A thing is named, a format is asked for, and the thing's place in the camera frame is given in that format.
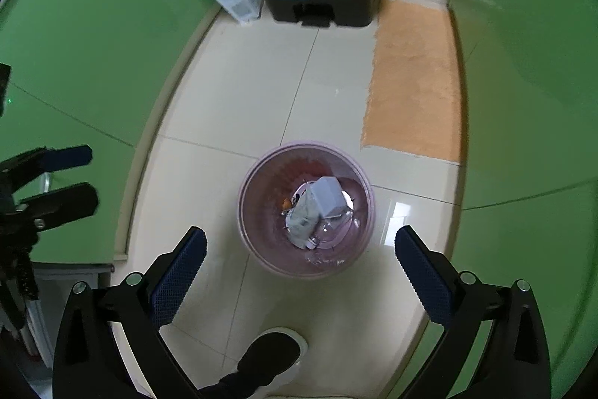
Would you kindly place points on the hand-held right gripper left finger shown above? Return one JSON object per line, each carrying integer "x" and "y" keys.
{"x": 180, "y": 273}

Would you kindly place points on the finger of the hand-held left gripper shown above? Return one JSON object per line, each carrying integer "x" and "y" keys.
{"x": 70, "y": 198}
{"x": 70, "y": 156}

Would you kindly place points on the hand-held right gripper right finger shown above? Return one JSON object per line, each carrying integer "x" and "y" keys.
{"x": 425, "y": 277}

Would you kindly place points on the pink wastebasket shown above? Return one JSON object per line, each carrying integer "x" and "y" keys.
{"x": 261, "y": 235}

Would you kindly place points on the clear plastic bottle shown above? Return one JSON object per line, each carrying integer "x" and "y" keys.
{"x": 335, "y": 231}

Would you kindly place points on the white plastic box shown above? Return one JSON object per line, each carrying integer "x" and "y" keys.
{"x": 327, "y": 195}

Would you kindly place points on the white printed paper wrapper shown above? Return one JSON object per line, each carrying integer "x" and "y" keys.
{"x": 302, "y": 222}

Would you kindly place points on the green cabinet door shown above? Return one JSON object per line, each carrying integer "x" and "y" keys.
{"x": 84, "y": 43}
{"x": 528, "y": 76}

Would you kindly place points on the person's dark trouser leg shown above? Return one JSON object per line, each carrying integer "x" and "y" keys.
{"x": 229, "y": 386}

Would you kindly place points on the person's black shoe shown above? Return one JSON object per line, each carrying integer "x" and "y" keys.
{"x": 273, "y": 354}

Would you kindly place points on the orange floor mat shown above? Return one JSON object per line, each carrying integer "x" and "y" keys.
{"x": 418, "y": 81}

